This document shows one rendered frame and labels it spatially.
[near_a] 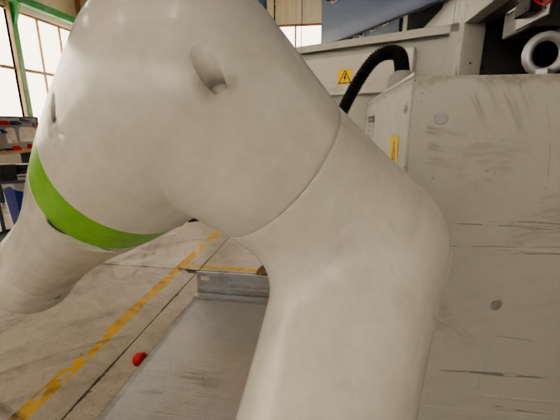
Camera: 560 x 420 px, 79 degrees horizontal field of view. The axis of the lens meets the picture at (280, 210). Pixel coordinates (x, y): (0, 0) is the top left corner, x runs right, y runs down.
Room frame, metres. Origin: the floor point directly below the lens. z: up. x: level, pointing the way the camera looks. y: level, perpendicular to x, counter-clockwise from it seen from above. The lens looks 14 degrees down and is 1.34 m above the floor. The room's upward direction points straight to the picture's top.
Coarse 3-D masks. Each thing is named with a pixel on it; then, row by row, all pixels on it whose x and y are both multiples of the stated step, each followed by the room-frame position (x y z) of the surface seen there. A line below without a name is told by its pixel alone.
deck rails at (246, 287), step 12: (216, 276) 0.93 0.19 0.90; (228, 276) 0.92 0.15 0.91; (240, 276) 0.92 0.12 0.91; (252, 276) 0.91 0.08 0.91; (264, 276) 0.91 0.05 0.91; (204, 288) 0.93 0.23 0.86; (216, 288) 0.93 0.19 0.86; (228, 288) 0.92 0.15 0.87; (240, 288) 0.92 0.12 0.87; (252, 288) 0.91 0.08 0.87; (264, 288) 0.91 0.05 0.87; (240, 300) 0.89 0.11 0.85; (252, 300) 0.88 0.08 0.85; (264, 300) 0.88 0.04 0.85
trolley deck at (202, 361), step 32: (192, 320) 0.79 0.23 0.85; (224, 320) 0.79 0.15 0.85; (256, 320) 0.79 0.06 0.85; (160, 352) 0.66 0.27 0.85; (192, 352) 0.66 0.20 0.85; (224, 352) 0.66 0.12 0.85; (128, 384) 0.56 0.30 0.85; (160, 384) 0.56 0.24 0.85; (192, 384) 0.56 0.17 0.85; (224, 384) 0.56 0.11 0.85; (128, 416) 0.49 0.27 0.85; (160, 416) 0.49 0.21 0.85; (192, 416) 0.49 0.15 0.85; (224, 416) 0.49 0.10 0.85
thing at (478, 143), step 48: (432, 96) 0.35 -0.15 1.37; (480, 96) 0.35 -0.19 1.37; (528, 96) 0.34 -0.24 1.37; (432, 144) 0.35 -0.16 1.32; (480, 144) 0.34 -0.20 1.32; (528, 144) 0.34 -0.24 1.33; (432, 192) 0.35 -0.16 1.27; (480, 192) 0.34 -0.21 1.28; (528, 192) 0.34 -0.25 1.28; (480, 240) 0.34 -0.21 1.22; (528, 240) 0.34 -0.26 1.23; (480, 288) 0.34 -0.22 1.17; (528, 288) 0.33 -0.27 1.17; (480, 336) 0.34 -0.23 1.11; (528, 336) 0.33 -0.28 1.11; (432, 384) 0.35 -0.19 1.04; (480, 384) 0.34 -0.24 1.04; (528, 384) 0.33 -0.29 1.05
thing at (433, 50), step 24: (456, 24) 0.90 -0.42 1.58; (312, 48) 1.12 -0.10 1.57; (336, 48) 1.11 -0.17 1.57; (360, 48) 1.06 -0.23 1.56; (408, 48) 0.96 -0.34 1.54; (432, 48) 0.95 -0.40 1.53; (456, 48) 0.89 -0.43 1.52; (336, 72) 1.07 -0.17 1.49; (384, 72) 0.99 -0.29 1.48; (432, 72) 0.95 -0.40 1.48; (336, 96) 1.10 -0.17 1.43; (360, 96) 1.06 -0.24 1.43; (360, 120) 1.05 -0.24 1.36
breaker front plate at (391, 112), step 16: (384, 96) 0.55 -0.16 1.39; (400, 96) 0.42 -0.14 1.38; (368, 112) 0.78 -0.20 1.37; (384, 112) 0.53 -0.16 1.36; (400, 112) 0.41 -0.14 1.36; (384, 128) 0.52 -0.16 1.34; (400, 128) 0.40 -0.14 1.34; (384, 144) 0.51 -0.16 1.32; (400, 144) 0.39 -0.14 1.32; (400, 160) 0.38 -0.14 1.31
